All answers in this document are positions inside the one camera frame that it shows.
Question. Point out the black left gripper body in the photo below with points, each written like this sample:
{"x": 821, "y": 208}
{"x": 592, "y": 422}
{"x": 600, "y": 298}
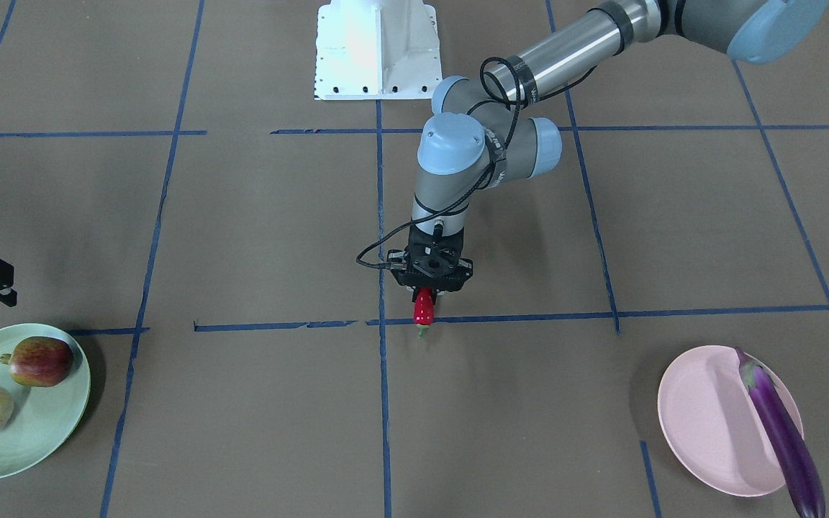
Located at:
{"x": 465, "y": 267}

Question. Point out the red chili pepper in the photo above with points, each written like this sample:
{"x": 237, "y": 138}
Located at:
{"x": 423, "y": 313}

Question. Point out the red yellow pomegranate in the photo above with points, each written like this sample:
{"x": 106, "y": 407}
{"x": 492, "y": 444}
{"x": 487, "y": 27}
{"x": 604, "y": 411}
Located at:
{"x": 39, "y": 362}

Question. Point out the purple eggplant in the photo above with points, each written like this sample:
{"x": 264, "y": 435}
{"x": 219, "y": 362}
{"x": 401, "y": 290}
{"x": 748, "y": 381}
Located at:
{"x": 801, "y": 476}

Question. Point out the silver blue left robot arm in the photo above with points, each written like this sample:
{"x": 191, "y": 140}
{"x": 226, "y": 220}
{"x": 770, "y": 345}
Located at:
{"x": 477, "y": 137}

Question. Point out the light green round plate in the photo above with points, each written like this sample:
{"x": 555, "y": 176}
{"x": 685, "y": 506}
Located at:
{"x": 43, "y": 418}

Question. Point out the pink round plate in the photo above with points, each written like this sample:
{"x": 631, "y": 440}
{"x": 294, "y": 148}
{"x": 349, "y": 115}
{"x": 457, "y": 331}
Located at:
{"x": 711, "y": 426}

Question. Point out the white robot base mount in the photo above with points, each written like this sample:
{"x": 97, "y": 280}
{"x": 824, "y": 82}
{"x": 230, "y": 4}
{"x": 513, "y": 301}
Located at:
{"x": 376, "y": 50}

